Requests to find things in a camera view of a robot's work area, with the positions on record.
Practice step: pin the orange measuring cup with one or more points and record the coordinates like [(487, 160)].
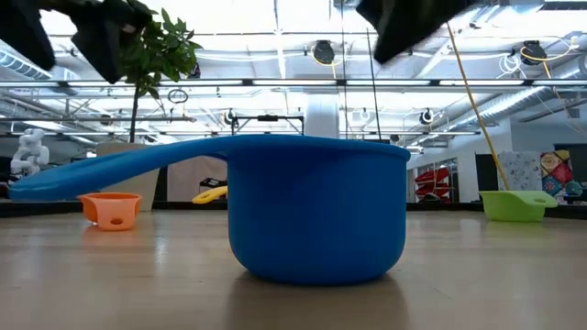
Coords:
[(112, 208)]

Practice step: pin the yellow measuring cup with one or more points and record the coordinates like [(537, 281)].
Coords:
[(208, 195)]

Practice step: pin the large blue measuring cup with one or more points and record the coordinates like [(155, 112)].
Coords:
[(316, 206)]

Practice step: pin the green measuring cup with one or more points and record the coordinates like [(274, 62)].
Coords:
[(513, 206)]

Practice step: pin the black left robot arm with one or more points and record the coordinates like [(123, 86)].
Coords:
[(23, 32)]

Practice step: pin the green leafy plant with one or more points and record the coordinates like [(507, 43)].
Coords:
[(156, 50)]

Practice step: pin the white pillar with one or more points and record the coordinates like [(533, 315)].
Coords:
[(322, 114)]

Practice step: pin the white robot figure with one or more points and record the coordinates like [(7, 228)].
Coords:
[(29, 153)]

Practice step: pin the white plant pot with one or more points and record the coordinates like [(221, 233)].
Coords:
[(147, 188)]

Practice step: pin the red shelf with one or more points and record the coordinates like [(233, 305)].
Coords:
[(433, 183)]

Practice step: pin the pink curtain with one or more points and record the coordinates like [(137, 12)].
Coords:
[(192, 176)]

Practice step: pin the white patterned cloth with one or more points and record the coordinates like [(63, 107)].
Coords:
[(520, 169)]

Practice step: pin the colourful patchwork quilt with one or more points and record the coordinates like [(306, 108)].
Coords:
[(557, 174)]

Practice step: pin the silver ceiling duct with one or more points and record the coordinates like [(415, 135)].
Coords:
[(504, 103)]

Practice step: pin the black table frame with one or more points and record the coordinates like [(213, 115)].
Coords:
[(435, 207)]

